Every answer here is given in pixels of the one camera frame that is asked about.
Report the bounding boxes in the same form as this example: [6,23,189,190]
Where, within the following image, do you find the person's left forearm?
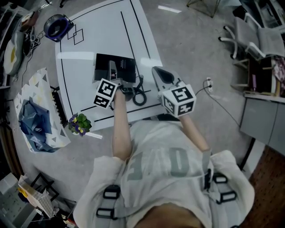
[112,91,132,161]

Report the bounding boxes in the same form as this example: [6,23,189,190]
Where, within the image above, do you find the grey white office chair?
[218,12,285,61]

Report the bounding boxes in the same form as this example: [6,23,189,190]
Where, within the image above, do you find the black round fan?
[43,13,74,43]

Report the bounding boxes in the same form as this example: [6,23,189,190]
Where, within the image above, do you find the wooden open shelf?
[230,55,285,98]

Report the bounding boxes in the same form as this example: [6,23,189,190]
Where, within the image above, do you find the grey strap with black buckles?
[95,183,125,228]
[201,151,238,205]

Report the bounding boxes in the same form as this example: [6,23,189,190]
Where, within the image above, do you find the black metal basket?
[50,85,68,128]

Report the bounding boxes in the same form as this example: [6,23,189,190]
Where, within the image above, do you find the person's right forearm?
[179,114,211,153]

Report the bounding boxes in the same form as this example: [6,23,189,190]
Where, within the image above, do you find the black power cable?
[195,80,241,127]

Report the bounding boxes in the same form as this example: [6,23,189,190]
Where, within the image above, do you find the person's white shirt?
[73,119,256,228]

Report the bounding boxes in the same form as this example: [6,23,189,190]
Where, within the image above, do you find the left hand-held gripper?
[93,60,135,110]

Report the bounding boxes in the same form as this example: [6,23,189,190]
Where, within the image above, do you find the white table with black lines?
[55,0,164,132]

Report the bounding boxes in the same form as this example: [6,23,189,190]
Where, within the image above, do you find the black coiled cable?
[133,74,152,106]

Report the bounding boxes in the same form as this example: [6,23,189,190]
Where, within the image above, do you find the grey cabinet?
[239,94,285,154]

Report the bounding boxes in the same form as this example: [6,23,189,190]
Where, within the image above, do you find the potted purple flower plant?
[67,113,92,137]

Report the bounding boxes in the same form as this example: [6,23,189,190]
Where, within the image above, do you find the black metal frame stand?
[30,172,60,202]

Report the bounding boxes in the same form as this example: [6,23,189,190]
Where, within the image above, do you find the fried egg shaped cushion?
[3,31,24,76]

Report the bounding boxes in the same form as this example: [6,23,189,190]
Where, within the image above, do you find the gold wire frame stand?
[186,0,221,18]

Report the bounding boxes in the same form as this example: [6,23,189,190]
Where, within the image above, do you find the black rectangular box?
[92,53,137,85]

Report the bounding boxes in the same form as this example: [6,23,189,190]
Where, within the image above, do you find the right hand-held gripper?
[152,66,197,118]

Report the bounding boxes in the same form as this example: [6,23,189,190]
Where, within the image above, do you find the tangled floor cables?
[12,26,46,82]

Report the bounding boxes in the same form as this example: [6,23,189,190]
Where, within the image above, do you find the patterned paper bag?
[17,175,55,220]

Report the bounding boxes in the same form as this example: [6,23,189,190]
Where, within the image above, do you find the crumpled blue cloth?
[18,99,61,153]

